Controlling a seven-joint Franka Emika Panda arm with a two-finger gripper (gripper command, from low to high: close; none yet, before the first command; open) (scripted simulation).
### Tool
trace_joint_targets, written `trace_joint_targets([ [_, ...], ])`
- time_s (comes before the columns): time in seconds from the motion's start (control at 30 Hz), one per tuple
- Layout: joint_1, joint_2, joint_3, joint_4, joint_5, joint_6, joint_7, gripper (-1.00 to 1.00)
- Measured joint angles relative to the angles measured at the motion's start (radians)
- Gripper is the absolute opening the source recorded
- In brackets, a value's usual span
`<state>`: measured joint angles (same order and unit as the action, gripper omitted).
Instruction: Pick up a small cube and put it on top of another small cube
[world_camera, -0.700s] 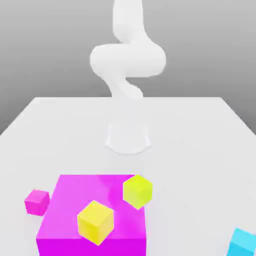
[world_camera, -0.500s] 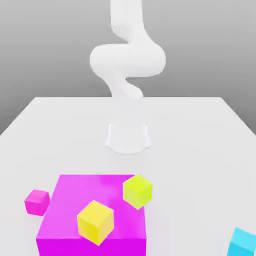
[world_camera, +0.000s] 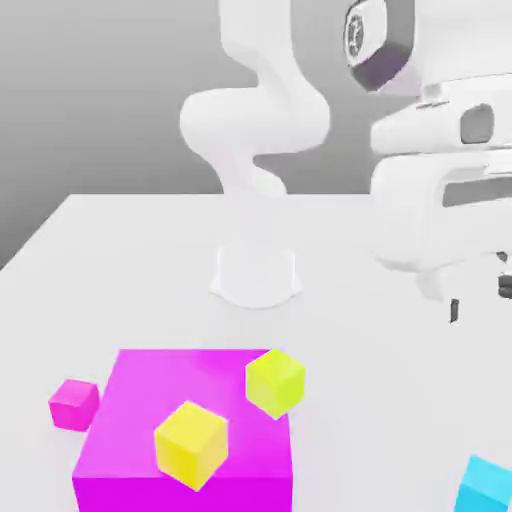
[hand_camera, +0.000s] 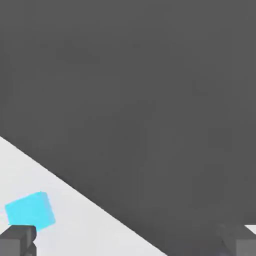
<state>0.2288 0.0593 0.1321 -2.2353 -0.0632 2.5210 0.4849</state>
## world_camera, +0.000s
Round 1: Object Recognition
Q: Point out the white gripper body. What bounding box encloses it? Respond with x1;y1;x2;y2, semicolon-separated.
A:
369;150;512;275

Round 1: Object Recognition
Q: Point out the small lime cube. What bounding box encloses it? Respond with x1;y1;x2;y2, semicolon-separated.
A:
244;348;308;422

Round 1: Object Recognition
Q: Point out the small cyan cube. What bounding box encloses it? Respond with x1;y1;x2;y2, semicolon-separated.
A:
452;454;512;512

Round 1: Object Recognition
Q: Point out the small yellow cube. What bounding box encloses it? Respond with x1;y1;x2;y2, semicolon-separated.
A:
153;400;230;494

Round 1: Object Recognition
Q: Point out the small magenta cube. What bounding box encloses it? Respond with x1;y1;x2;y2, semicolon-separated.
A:
47;378;101;434

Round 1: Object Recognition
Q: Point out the large magenta box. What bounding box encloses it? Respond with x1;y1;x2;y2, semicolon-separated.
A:
71;348;294;512

